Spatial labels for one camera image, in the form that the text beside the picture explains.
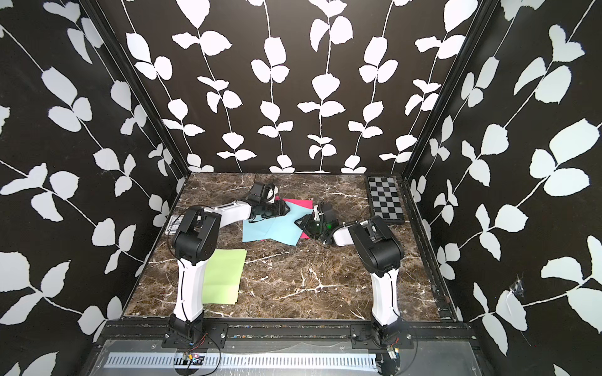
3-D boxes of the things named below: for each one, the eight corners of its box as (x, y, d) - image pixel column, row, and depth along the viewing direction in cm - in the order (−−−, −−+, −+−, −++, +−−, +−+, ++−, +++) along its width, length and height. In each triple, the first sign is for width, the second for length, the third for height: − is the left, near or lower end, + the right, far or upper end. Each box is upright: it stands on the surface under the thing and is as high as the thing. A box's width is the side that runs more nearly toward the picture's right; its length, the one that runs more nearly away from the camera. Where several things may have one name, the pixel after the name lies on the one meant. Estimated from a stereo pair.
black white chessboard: (375, 219, 105) (376, 217, 103) (366, 178, 121) (366, 175, 120) (408, 219, 105) (409, 217, 103) (394, 178, 121) (395, 175, 120)
